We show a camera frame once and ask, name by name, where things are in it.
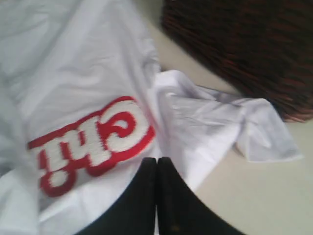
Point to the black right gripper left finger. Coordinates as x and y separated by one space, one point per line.
134 212

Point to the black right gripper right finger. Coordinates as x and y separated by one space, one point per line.
180 211

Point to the white t-shirt red patch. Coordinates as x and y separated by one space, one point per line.
83 101

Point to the dark brown wicker basket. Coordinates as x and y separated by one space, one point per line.
262 47

